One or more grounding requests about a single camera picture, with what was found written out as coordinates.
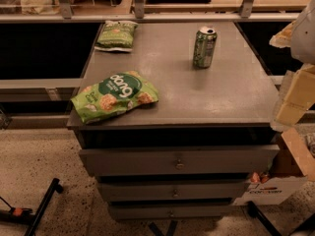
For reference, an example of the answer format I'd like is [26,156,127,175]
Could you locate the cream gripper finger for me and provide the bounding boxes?
[269,22,295,48]
[276,64,315,126]

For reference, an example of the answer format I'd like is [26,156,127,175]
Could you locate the green soda can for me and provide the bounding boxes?
[193,27,218,68]

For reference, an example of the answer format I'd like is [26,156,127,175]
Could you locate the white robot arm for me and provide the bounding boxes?
[269,0,315,131]

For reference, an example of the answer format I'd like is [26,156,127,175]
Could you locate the small green snack bag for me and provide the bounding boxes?
[94,21,138,52]

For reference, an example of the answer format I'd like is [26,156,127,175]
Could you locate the green dang rice chip bag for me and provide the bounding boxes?
[71,71,158,124]

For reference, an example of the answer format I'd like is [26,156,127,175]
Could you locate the white cardboard box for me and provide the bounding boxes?
[233,128,315,206]

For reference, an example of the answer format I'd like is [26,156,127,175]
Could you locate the top grey drawer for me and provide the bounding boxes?
[79,145,279,176]

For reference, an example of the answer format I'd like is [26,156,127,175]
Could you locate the grey drawer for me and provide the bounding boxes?
[108,205,234,220]
[79,145,279,176]
[97,181,246,202]

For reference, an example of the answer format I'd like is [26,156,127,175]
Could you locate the black stand leg right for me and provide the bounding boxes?
[247,201,315,236]

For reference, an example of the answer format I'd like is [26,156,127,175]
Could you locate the black stand leg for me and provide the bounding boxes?
[247,201,315,236]
[0,178,63,236]

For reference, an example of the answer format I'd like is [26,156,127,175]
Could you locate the grey drawer cabinet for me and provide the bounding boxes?
[68,22,277,207]

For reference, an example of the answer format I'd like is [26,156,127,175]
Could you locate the bottom grey drawer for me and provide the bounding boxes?
[108,205,234,220]

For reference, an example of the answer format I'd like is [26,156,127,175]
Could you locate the middle grey drawer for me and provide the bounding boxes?
[97,181,246,202]

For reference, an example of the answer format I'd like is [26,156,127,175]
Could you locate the black stand leg left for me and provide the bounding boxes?
[0,178,63,236]

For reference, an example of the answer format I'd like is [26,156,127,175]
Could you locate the metal railing frame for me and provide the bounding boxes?
[0,0,313,23]

